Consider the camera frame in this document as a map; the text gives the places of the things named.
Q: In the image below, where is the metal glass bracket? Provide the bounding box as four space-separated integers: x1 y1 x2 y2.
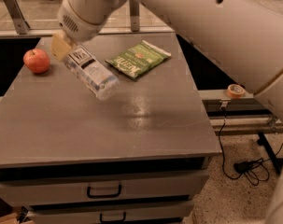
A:
3 0 30 35
129 0 140 32

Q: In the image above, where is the orange tape roll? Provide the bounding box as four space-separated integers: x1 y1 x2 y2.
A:
227 84 245 98

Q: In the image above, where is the middle metal glass bracket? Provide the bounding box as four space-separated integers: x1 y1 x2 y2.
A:
129 0 140 32

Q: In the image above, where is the red apple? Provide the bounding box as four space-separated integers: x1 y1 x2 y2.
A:
23 49 50 74

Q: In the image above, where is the left metal glass bracket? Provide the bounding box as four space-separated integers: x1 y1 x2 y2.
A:
3 0 30 35

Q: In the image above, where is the green chip bag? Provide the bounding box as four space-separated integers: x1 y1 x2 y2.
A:
106 40 171 79

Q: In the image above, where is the black stand leg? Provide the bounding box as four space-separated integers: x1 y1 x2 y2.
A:
257 133 283 175

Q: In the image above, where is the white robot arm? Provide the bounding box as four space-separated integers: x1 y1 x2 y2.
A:
51 0 283 122

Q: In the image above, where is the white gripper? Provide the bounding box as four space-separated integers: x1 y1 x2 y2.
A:
51 0 126 62

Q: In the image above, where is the clear plastic water bottle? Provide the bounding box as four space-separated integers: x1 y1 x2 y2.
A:
64 45 120 100

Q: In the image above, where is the grey drawer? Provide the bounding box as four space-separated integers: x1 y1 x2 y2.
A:
0 170 208 206
27 201 193 224

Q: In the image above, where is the upper grey drawer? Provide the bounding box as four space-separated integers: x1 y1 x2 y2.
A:
0 170 208 206

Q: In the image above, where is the black power cable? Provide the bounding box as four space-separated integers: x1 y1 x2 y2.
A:
217 107 283 187

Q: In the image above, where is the lower grey drawer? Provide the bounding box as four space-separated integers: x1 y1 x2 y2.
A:
27 201 193 224

